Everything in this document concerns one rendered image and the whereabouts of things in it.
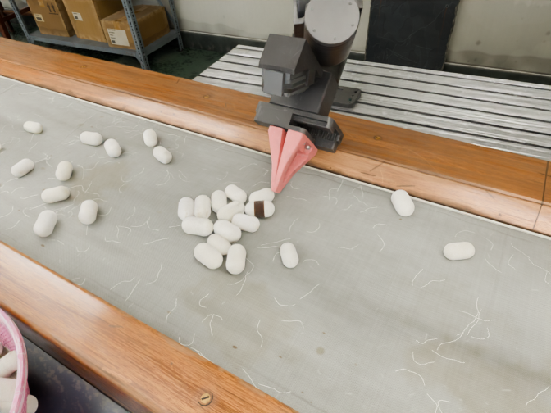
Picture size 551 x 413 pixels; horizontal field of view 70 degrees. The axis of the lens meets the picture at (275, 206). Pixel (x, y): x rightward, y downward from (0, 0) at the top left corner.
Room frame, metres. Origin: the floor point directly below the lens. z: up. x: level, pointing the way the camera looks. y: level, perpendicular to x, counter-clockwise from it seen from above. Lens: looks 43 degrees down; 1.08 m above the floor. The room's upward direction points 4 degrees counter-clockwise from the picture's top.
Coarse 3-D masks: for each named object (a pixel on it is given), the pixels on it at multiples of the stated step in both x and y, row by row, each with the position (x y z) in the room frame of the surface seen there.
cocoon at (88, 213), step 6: (84, 204) 0.37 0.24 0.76; (90, 204) 0.37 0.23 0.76; (96, 204) 0.38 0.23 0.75; (84, 210) 0.36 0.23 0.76; (90, 210) 0.36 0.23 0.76; (96, 210) 0.37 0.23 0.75; (78, 216) 0.36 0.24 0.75; (84, 216) 0.35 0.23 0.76; (90, 216) 0.35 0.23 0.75; (96, 216) 0.36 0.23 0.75; (84, 222) 0.35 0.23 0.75; (90, 222) 0.35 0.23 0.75
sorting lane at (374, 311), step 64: (0, 128) 0.61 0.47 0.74; (64, 128) 0.60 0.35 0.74; (128, 128) 0.58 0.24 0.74; (0, 192) 0.43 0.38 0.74; (128, 192) 0.41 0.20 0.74; (192, 192) 0.40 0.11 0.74; (320, 192) 0.38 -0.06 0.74; (384, 192) 0.37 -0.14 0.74; (64, 256) 0.30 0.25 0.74; (128, 256) 0.30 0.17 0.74; (192, 256) 0.29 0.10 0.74; (256, 256) 0.28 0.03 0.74; (320, 256) 0.27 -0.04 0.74; (384, 256) 0.27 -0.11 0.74; (512, 256) 0.25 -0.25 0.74; (192, 320) 0.21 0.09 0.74; (256, 320) 0.20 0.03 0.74; (320, 320) 0.20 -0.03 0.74; (384, 320) 0.19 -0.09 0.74; (448, 320) 0.19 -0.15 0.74; (512, 320) 0.18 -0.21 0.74; (256, 384) 0.14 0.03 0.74; (320, 384) 0.14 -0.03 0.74; (384, 384) 0.13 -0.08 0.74; (448, 384) 0.13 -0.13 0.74; (512, 384) 0.12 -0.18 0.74
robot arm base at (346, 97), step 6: (342, 90) 0.77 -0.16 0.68; (348, 90) 0.77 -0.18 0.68; (354, 90) 0.77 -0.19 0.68; (360, 90) 0.77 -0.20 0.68; (336, 96) 0.75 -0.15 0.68; (342, 96) 0.75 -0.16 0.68; (348, 96) 0.74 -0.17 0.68; (354, 96) 0.74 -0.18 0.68; (336, 102) 0.72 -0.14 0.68; (342, 102) 0.72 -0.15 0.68; (348, 102) 0.72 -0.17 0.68; (354, 102) 0.72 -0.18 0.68
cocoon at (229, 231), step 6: (216, 222) 0.32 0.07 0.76; (222, 222) 0.32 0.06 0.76; (228, 222) 0.32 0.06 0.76; (216, 228) 0.31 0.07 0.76; (222, 228) 0.31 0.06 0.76; (228, 228) 0.31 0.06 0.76; (234, 228) 0.31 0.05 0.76; (222, 234) 0.31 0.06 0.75; (228, 234) 0.30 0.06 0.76; (234, 234) 0.30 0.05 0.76; (240, 234) 0.31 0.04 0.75; (228, 240) 0.30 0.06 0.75; (234, 240) 0.30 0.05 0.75
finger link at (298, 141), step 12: (264, 108) 0.43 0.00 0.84; (264, 120) 0.42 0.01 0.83; (276, 120) 0.41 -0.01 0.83; (288, 120) 0.41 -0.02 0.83; (288, 132) 0.40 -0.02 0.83; (300, 132) 0.39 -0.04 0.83; (288, 144) 0.39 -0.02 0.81; (300, 144) 0.39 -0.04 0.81; (312, 144) 0.41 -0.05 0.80; (288, 156) 0.38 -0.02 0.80; (300, 156) 0.41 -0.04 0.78; (312, 156) 0.42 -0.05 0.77; (288, 168) 0.40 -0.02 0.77; (300, 168) 0.40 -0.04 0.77; (276, 180) 0.37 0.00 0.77; (288, 180) 0.39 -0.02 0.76; (276, 192) 0.37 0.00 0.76
